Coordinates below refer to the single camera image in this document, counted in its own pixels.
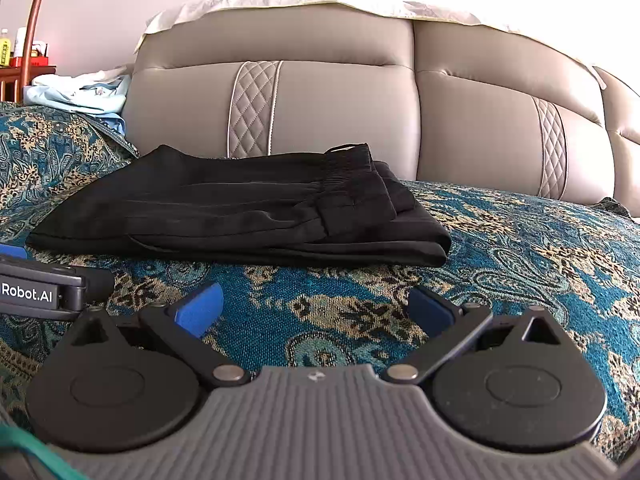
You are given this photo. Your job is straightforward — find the green cable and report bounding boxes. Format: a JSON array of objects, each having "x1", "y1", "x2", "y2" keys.
[{"x1": 0, "y1": 425, "x2": 86, "y2": 480}]

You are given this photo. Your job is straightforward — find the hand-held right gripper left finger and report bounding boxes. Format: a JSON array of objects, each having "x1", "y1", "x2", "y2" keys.
[{"x1": 67, "y1": 281, "x2": 253, "y2": 388}]

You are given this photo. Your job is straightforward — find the beige leather headboard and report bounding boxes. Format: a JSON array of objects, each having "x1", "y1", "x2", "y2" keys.
[{"x1": 122, "y1": 7, "x2": 640, "y2": 221}]

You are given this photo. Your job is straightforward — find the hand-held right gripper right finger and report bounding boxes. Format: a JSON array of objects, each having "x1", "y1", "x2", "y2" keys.
[{"x1": 385, "y1": 287, "x2": 564, "y2": 387}]

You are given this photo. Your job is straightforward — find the teal paisley blanket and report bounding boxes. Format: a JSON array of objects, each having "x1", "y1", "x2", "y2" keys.
[{"x1": 0, "y1": 100, "x2": 640, "y2": 466}]

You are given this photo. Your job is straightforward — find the reddish wooden nightstand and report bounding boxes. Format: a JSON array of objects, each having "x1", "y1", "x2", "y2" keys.
[{"x1": 0, "y1": 65, "x2": 58, "y2": 103}]

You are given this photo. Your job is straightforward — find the white cloth headboard cover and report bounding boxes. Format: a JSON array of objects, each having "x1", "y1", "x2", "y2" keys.
[{"x1": 134, "y1": 0, "x2": 611, "y2": 91}]

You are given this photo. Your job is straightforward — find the black pants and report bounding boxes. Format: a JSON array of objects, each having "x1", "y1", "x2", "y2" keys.
[{"x1": 25, "y1": 142, "x2": 453, "y2": 268}]

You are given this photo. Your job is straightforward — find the light blue clothes pile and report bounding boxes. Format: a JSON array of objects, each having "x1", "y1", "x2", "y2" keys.
[{"x1": 25, "y1": 65, "x2": 133, "y2": 136}]

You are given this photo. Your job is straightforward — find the red box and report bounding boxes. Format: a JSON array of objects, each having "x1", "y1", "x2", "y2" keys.
[{"x1": 10, "y1": 42, "x2": 51, "y2": 68}]

